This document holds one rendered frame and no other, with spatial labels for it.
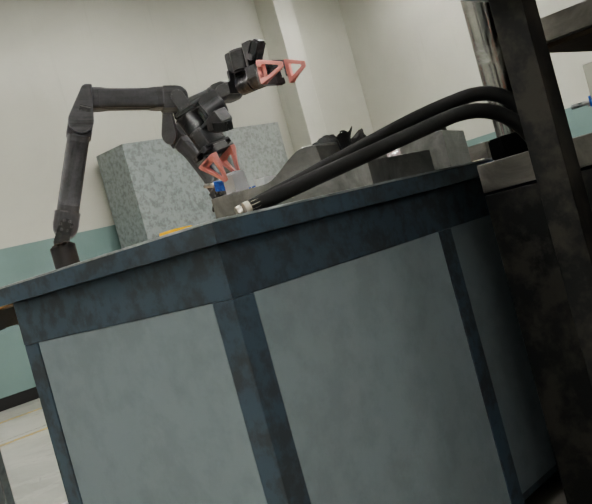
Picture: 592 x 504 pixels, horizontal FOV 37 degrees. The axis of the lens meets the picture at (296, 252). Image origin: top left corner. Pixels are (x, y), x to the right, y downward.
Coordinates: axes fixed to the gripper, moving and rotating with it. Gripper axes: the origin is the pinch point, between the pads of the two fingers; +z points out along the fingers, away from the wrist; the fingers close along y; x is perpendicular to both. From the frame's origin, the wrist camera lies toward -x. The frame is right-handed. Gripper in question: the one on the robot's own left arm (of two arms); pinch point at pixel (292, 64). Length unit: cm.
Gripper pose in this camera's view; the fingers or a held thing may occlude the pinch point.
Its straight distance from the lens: 244.8
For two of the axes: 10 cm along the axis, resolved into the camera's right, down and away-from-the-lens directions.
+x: 2.5, 9.7, 0.3
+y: 6.3, -1.8, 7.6
